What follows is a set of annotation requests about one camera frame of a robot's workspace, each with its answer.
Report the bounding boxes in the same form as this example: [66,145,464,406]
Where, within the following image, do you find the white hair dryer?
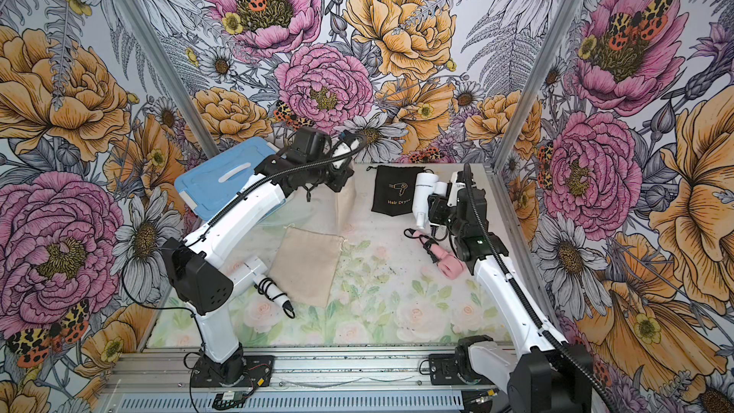
[226,257,296,319]
[412,172,448,229]

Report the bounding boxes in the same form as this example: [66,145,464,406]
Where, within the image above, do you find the beige cloth bag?
[270,228,344,308]
[336,177,357,233]

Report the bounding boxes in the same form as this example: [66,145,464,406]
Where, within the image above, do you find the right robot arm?
[424,185,596,412]

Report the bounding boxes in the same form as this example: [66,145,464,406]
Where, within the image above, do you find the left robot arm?
[162,127,366,387]

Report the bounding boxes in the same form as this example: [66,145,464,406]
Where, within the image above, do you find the pink hair dryer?
[403,229,466,280]

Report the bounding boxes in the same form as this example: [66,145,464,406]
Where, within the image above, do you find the black hair dryer pouch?
[366,166,425,217]

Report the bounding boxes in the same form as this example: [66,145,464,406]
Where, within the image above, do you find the blue lidded storage box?
[174,137,277,221]

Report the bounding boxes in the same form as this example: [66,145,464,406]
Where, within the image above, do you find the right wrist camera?
[447,171,466,208]

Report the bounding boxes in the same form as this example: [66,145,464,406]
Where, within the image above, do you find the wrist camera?
[447,171,466,208]
[330,131,361,169]

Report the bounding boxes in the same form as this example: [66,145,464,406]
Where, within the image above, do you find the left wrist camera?
[330,131,361,169]

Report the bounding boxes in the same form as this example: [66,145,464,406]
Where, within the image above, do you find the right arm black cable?
[461,163,620,413]

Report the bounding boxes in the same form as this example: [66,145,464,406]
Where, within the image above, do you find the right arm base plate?
[428,354,492,385]

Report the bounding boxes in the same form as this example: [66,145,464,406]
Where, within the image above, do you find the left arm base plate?
[191,354,275,388]

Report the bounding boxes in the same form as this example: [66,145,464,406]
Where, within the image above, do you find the aluminium front rail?
[96,344,510,412]

